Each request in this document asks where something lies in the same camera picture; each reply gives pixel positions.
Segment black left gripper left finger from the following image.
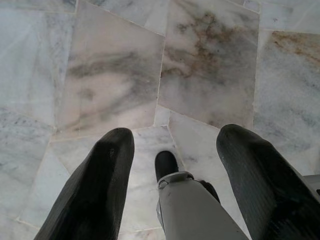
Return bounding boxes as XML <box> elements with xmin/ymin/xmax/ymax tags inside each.
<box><xmin>33</xmin><ymin>127</ymin><xmax>136</xmax><ymax>240</ymax></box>

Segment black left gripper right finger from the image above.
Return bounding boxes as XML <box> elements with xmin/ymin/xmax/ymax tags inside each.
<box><xmin>216</xmin><ymin>124</ymin><xmax>320</xmax><ymax>240</ymax></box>

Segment grey robot left leg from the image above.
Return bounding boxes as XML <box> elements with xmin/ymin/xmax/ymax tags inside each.
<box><xmin>156</xmin><ymin>171</ymin><xmax>251</xmax><ymax>240</ymax></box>

